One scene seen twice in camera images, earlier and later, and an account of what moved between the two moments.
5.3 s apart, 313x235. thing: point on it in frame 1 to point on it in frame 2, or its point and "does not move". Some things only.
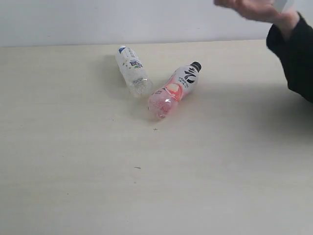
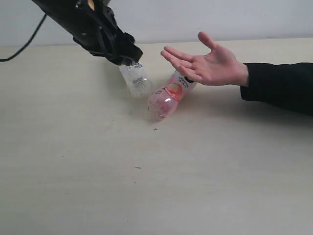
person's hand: x=263 y=11 to x=218 y=67
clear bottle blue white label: x=139 y=82 does not move
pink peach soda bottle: x=164 y=102 does not move
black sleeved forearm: x=296 y=54 to x=289 y=86
